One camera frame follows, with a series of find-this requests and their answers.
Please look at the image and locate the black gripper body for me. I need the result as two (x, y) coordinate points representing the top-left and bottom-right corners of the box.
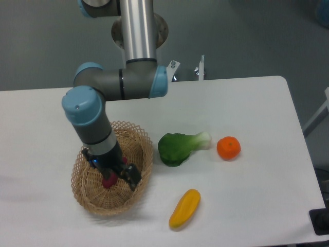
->
(88, 141), (123, 174)

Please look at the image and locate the purple sweet potato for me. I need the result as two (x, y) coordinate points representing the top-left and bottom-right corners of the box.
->
(102, 156), (127, 189)

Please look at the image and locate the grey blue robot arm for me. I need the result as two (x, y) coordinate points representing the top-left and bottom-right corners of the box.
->
(62, 1), (168, 190)

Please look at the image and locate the woven wicker oval basket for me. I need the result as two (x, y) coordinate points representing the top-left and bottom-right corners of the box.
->
(71, 121), (153, 216)

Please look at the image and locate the green bok choy toy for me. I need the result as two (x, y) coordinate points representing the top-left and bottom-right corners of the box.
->
(158, 132), (211, 167)

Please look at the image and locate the yellow mango toy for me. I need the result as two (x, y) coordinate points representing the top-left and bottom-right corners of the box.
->
(169, 189), (201, 229)

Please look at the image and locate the orange tangerine toy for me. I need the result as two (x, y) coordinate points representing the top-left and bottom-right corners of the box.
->
(216, 136), (241, 160)

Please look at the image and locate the black device at edge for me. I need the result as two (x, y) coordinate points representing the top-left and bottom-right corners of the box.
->
(309, 208), (328, 236)

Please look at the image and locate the white metal mounting frame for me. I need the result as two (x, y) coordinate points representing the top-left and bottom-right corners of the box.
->
(166, 54), (206, 83)

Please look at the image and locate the white frame at right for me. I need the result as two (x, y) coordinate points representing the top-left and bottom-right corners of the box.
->
(302, 87), (328, 138)

